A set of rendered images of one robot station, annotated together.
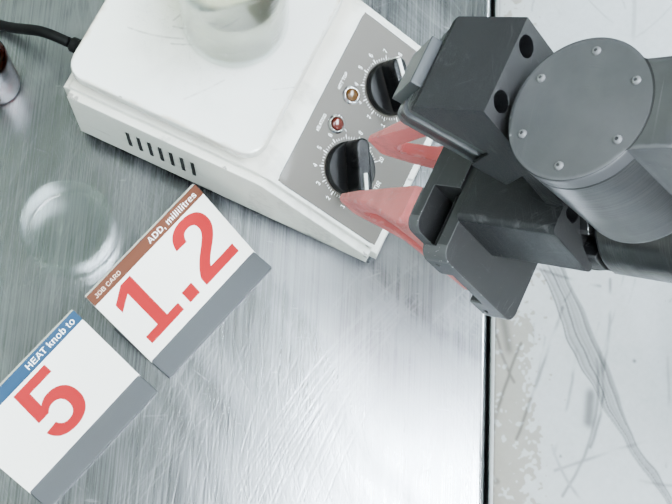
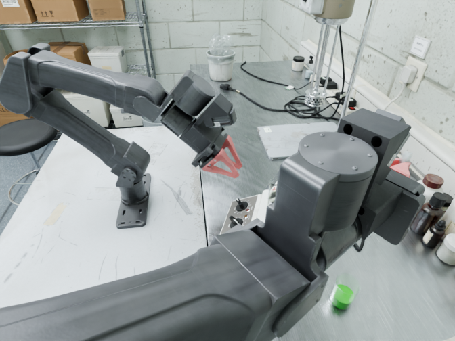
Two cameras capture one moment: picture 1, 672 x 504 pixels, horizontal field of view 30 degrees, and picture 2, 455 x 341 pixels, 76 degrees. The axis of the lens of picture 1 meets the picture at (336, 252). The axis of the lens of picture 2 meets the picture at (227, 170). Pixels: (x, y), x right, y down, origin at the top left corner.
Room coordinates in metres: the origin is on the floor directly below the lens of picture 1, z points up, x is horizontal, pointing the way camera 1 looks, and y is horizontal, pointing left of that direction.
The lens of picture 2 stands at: (0.75, -0.06, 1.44)
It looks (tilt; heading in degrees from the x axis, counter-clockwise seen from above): 38 degrees down; 177
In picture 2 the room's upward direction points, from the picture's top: straight up
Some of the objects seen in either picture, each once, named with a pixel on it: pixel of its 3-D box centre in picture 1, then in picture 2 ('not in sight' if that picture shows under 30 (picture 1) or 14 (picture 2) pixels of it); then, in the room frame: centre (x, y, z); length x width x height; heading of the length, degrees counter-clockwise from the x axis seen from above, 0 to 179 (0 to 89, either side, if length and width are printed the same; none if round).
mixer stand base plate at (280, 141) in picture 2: not in sight; (304, 139); (-0.11, 0.25, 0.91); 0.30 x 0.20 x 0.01; 95
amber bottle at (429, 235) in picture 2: not in sight; (436, 232); (0.34, 0.42, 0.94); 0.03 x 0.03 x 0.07
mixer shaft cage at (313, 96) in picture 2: not in sight; (321, 63); (-0.11, 0.26, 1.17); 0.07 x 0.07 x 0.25
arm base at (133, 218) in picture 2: not in sight; (132, 188); (0.16, -0.28, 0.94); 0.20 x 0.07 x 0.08; 5
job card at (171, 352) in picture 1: (181, 281); not in sight; (0.18, 0.09, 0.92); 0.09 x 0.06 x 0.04; 147
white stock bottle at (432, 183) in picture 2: not in sight; (424, 195); (0.25, 0.45, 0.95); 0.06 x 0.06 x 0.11
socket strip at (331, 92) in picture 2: not in sight; (331, 93); (-0.45, 0.46, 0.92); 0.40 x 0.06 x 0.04; 5
